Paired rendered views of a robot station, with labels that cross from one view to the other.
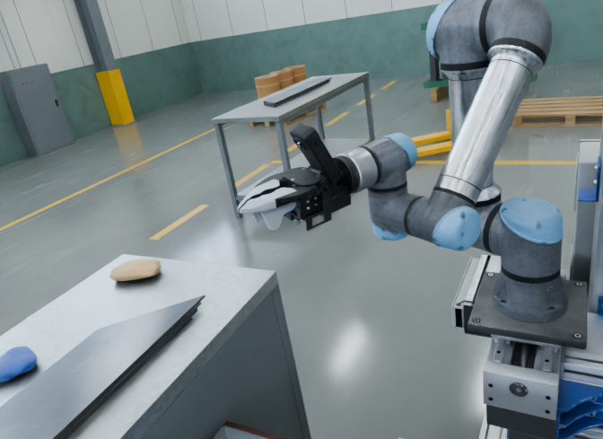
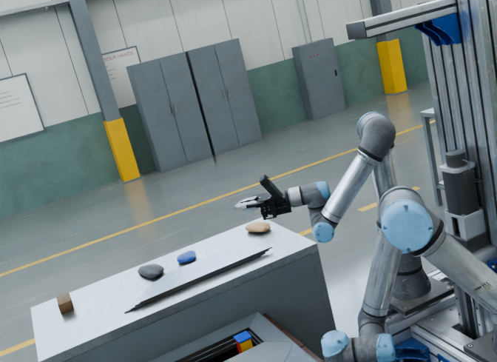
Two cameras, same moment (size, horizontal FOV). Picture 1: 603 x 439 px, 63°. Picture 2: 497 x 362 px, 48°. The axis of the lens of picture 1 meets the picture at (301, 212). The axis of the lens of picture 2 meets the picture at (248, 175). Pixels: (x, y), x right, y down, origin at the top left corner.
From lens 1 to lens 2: 1.55 m
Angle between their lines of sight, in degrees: 38
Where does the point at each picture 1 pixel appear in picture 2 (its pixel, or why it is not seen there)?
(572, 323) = (412, 303)
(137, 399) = (216, 281)
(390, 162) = (309, 195)
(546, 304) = (401, 289)
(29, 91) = (314, 62)
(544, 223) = not seen: hidden behind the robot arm
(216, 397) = (259, 297)
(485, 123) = (341, 185)
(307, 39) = not seen: outside the picture
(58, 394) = (191, 271)
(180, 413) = (235, 295)
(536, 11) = (373, 133)
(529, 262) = not seen: hidden behind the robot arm
